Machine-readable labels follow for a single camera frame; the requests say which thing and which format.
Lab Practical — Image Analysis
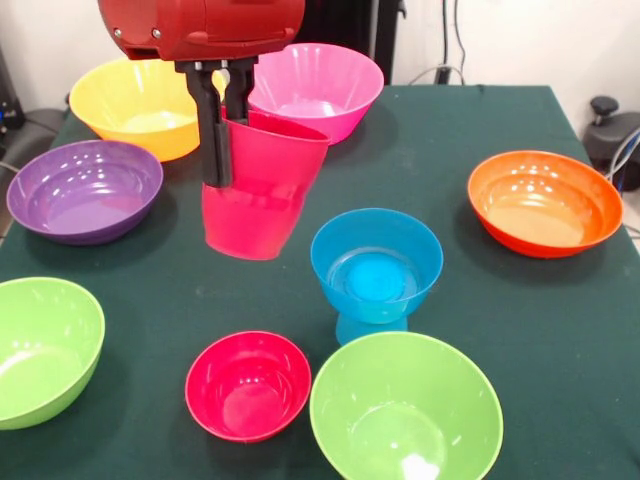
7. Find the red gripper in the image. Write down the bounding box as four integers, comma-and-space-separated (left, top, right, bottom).
97, 0, 307, 189

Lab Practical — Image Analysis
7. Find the red plastic cup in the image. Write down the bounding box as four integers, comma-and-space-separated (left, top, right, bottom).
201, 108, 331, 262

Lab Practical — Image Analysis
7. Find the small blue plastic bowl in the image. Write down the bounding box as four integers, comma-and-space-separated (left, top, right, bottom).
309, 208, 445, 325

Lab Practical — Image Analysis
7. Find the blue plastic cup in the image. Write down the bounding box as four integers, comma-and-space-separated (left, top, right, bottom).
335, 314, 409, 347

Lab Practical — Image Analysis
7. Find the small red plastic bowl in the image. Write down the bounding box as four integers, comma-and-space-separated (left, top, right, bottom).
184, 330, 312, 444

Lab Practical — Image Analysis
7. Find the light green plastic bowl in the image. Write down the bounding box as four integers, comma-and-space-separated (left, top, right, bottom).
309, 330, 505, 480
0, 277, 106, 431

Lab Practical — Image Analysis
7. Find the large yellow-orange plastic bowl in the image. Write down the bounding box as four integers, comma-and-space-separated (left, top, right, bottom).
68, 57, 229, 163

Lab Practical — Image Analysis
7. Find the large pink plastic bowl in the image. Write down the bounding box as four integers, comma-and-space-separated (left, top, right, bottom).
247, 42, 385, 146

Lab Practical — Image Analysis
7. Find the shallow purple plastic bowl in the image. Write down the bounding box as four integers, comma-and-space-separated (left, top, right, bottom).
5, 139, 165, 246

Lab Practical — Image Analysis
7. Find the dark green table cloth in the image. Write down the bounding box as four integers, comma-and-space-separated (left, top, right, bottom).
0, 83, 640, 480

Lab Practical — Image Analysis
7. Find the black equipment box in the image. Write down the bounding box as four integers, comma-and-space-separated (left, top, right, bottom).
0, 47, 25, 131

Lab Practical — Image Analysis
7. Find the shallow orange plastic bowl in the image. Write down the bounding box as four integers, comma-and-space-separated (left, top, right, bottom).
467, 150, 625, 259

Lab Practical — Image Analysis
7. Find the black floor stand base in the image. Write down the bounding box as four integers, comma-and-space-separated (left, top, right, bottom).
583, 96, 640, 174

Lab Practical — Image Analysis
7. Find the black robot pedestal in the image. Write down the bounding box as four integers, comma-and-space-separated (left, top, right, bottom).
299, 0, 401, 84

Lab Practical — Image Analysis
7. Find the black wall cable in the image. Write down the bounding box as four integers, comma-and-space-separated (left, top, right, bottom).
452, 0, 467, 84
441, 0, 450, 69

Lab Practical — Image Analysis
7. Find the white cable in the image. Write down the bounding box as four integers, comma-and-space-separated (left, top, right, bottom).
602, 127, 640, 181

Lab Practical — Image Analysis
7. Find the blue cable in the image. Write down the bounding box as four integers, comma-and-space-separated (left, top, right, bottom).
615, 134, 640, 211

